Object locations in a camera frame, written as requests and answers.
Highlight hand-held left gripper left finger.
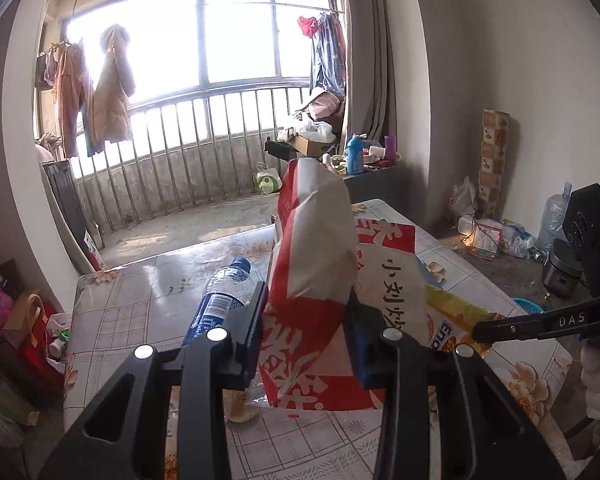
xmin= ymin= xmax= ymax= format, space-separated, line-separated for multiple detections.
xmin=37 ymin=281 xmax=270 ymax=480

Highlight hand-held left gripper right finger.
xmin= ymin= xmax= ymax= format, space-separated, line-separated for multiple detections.
xmin=344 ymin=292 xmax=568 ymax=480

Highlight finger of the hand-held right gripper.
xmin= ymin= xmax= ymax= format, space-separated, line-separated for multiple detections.
xmin=471 ymin=308 xmax=588 ymax=345

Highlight yellow snack packet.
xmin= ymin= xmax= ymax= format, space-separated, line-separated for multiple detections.
xmin=422 ymin=282 xmax=506 ymax=358

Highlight red and white paper bag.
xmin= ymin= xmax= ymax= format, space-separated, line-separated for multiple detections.
xmin=257 ymin=157 xmax=428 ymax=411

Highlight person's right hand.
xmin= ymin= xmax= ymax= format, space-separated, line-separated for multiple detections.
xmin=580 ymin=342 xmax=600 ymax=420

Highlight clear plastic water bottle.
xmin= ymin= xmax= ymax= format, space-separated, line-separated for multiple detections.
xmin=182 ymin=256 xmax=253 ymax=348

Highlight large clear water jug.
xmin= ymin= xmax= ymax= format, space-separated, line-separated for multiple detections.
xmin=536 ymin=183 xmax=573 ymax=256

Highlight grey rice cooker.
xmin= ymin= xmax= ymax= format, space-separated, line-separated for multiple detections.
xmin=541 ymin=252 xmax=588 ymax=298

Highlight clear crumpled plastic bag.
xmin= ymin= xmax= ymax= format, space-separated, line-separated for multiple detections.
xmin=500 ymin=220 xmax=536 ymax=260

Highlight tile-patterned rolled mat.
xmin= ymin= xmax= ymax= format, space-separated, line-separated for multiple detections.
xmin=477 ymin=109 xmax=512 ymax=206

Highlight white plastic bag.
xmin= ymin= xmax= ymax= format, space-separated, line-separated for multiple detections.
xmin=447 ymin=176 xmax=478 ymax=223
xmin=45 ymin=312 xmax=73 ymax=361
xmin=297 ymin=120 xmax=337 ymax=143

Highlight green and white bag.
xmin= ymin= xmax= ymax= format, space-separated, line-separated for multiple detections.
xmin=256 ymin=162 xmax=282 ymax=196

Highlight grey cabinet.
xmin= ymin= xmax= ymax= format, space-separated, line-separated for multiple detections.
xmin=341 ymin=157 xmax=431 ymax=211

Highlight metal balcony railing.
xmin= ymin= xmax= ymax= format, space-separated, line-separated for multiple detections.
xmin=35 ymin=85 xmax=311 ymax=233

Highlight brown cardboard box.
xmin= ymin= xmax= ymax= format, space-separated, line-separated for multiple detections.
xmin=265 ymin=132 xmax=338 ymax=158

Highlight blue detergent bottle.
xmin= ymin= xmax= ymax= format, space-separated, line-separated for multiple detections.
xmin=345 ymin=134 xmax=365 ymax=176

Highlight dark folded panel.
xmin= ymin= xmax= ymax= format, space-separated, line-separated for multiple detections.
xmin=42 ymin=159 xmax=93 ymax=266

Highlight red gift bag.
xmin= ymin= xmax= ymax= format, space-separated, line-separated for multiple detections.
xmin=0 ymin=292 xmax=66 ymax=406

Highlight beige padded jacket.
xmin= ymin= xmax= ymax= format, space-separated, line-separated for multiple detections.
xmin=92 ymin=24 xmax=133 ymax=143

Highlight blue denim clothes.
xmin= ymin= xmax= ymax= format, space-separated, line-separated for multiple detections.
xmin=309 ymin=12 xmax=347 ymax=101

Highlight grey curtain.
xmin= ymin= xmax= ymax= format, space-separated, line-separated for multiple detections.
xmin=342 ymin=0 xmax=398 ymax=148

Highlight pink hanging garment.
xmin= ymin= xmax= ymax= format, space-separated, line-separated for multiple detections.
xmin=52 ymin=42 xmax=93 ymax=158

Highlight large framed window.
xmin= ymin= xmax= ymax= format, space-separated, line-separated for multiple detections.
xmin=45 ymin=0 xmax=341 ymax=111

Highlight red and black wire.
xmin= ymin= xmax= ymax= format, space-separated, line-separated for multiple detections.
xmin=462 ymin=217 xmax=498 ymax=261

